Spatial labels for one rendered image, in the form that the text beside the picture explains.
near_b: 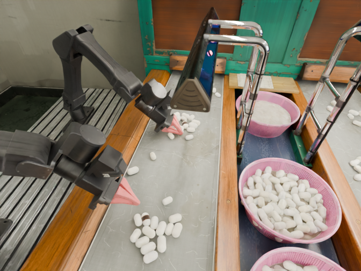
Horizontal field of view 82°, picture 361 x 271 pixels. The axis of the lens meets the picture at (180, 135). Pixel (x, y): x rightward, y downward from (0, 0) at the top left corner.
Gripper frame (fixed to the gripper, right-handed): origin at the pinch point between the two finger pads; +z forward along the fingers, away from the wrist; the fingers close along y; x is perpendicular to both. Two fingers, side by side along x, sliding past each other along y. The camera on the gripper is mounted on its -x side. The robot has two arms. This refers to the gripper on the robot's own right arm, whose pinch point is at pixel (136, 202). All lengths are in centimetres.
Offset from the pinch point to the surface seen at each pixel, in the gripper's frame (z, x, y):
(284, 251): 31.0, -18.9, -3.1
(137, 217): 3.6, 4.6, -0.9
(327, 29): 37, -56, 88
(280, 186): 34.5, -19.5, 16.4
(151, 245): 7.8, 0.9, -7.0
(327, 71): 28, -46, 46
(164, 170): 7.0, 4.2, 17.0
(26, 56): -113, 141, 158
